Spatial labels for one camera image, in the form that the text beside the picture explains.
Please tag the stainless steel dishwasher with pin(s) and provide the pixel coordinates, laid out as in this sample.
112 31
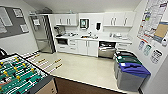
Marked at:
106 50

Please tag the foosball gaming table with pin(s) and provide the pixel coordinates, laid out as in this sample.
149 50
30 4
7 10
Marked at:
20 76

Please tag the white sink base cabinet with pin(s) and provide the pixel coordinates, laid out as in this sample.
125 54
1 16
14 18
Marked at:
87 47

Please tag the stainless steel sink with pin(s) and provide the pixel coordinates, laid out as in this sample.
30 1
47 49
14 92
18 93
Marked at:
88 37

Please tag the chrome sink faucet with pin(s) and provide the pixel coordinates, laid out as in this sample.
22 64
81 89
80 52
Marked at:
90 33

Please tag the black built-in microwave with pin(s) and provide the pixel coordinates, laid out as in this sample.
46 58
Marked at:
62 41

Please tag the black coffee machine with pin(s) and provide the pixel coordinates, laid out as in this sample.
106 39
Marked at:
58 31

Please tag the grey bin black lid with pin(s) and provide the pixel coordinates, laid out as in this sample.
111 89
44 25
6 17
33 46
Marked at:
124 53

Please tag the stainless steel refrigerator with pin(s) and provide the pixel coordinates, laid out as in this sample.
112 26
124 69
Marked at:
41 33

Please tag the grey bin green lid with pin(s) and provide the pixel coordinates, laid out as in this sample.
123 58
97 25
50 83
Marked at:
128 60

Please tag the white paper note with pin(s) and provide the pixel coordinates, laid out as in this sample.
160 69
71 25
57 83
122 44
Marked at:
36 22

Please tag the bin sign blue print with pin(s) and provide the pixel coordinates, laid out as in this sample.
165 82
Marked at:
141 45

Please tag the grey bin blue lid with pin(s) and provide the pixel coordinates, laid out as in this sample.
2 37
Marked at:
133 78

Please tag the bin sign green print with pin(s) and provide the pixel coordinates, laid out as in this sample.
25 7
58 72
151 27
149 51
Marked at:
147 50

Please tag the white wall cabinet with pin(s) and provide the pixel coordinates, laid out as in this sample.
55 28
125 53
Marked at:
119 19
66 19

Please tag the large colourful wall poster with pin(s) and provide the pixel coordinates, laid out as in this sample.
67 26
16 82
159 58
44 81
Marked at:
150 16

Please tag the orange blue wall poster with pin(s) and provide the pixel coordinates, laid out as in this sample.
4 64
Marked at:
162 30

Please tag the small white wall box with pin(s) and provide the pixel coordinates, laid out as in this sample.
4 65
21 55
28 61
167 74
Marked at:
164 42

